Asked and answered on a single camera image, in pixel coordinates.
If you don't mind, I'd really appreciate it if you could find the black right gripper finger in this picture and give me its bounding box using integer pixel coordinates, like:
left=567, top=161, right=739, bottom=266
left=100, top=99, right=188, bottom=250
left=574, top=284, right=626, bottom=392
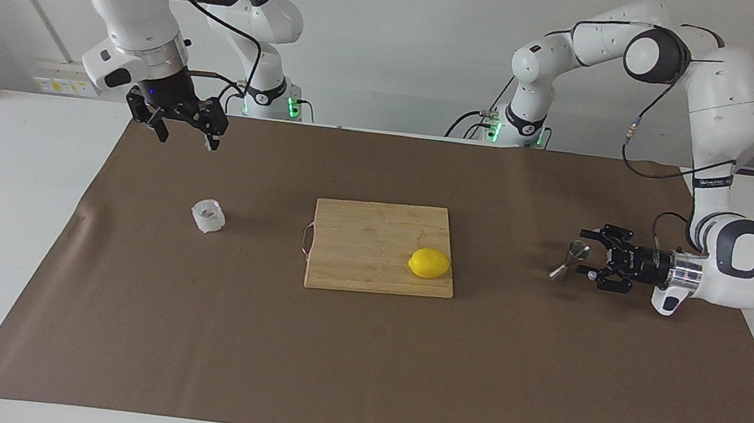
left=122, top=89, right=174, bottom=144
left=193, top=98, right=231, bottom=153

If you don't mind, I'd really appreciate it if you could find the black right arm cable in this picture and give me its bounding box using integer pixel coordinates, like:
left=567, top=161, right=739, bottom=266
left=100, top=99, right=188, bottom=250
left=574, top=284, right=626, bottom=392
left=141, top=0, right=268, bottom=118

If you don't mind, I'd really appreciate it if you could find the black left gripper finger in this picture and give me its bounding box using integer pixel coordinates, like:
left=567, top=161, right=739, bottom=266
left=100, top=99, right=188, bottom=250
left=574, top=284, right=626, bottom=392
left=578, top=222, right=635, bottom=253
left=579, top=264, right=635, bottom=295

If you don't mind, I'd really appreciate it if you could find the steel double jigger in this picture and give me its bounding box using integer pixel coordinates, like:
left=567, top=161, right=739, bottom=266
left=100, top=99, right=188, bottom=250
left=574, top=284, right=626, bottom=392
left=548, top=237, right=592, bottom=285

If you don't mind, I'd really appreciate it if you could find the yellow lemon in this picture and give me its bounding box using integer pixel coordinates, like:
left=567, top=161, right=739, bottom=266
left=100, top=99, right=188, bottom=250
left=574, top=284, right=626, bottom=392
left=407, top=246, right=453, bottom=282

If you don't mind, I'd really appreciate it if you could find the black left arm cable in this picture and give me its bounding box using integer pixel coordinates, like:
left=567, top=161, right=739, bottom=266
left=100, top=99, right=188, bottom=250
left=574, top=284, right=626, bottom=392
left=525, top=9, right=751, bottom=253

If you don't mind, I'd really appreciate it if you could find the brown paper table mat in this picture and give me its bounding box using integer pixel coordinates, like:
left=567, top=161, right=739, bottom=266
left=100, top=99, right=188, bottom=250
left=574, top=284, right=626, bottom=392
left=0, top=91, right=754, bottom=423

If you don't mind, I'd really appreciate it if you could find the black base cable bundle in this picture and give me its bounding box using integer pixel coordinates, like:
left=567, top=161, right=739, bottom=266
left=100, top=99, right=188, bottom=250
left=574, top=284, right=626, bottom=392
left=216, top=80, right=249, bottom=118
left=445, top=71, right=513, bottom=144

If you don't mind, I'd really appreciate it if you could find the white wall socket strip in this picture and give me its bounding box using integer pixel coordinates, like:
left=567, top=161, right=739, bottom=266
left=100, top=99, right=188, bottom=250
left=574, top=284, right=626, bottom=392
left=32, top=58, right=107, bottom=100

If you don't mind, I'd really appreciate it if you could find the clear plastic cup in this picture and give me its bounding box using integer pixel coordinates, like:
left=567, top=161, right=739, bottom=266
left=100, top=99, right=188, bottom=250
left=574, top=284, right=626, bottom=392
left=189, top=197, right=228, bottom=236

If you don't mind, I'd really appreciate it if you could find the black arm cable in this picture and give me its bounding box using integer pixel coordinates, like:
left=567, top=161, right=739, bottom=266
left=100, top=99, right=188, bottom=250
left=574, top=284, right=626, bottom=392
left=141, top=0, right=268, bottom=118
left=525, top=9, right=751, bottom=253

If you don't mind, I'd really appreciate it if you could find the wooden cutting board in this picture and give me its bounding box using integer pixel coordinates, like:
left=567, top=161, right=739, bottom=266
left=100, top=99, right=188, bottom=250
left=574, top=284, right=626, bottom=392
left=297, top=193, right=463, bottom=304

